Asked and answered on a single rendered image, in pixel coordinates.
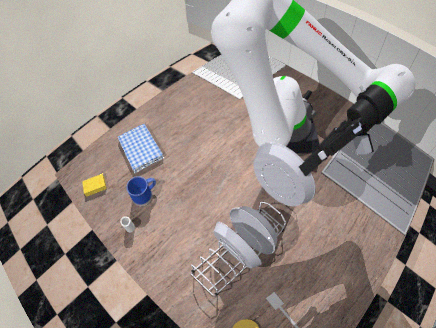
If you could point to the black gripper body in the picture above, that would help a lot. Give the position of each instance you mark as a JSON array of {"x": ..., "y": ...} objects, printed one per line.
[{"x": 362, "y": 112}]

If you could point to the yellow sponge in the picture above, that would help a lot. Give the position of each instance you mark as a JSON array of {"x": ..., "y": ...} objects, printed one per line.
[{"x": 94, "y": 185}]

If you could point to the grey ribbed draining mat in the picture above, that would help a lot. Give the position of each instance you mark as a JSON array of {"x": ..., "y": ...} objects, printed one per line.
[{"x": 218, "y": 73}]

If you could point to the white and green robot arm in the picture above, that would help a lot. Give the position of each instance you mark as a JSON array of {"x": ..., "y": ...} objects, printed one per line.
[{"x": 239, "y": 34}]

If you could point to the blue mug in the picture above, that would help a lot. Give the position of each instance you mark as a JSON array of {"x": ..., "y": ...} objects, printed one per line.
[{"x": 139, "y": 185}]

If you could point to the yellow flat round disc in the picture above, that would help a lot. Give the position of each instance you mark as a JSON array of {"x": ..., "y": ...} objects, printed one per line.
[{"x": 246, "y": 323}]

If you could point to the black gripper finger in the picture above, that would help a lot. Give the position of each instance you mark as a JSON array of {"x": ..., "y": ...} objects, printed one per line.
[
  {"x": 331, "y": 147},
  {"x": 329, "y": 137}
]

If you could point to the blue checked towel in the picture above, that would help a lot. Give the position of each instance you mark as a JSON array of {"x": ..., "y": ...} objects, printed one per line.
[{"x": 140, "y": 148}]

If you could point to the white tiled wall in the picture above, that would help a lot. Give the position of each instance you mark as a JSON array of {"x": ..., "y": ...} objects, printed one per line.
[{"x": 375, "y": 42}]

